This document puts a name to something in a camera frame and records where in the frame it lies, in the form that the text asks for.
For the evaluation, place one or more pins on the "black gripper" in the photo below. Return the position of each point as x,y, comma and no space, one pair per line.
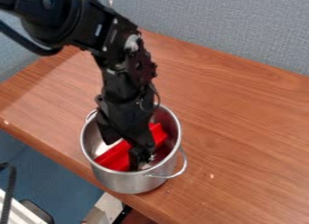
123,119

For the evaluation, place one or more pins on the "metal pot with handles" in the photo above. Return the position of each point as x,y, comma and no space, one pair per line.
169,159

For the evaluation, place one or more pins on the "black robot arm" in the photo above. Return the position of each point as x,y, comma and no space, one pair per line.
85,24

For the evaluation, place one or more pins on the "white ribbed appliance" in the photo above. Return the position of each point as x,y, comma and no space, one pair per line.
20,215

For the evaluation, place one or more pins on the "white bracket under table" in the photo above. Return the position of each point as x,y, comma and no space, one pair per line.
104,210

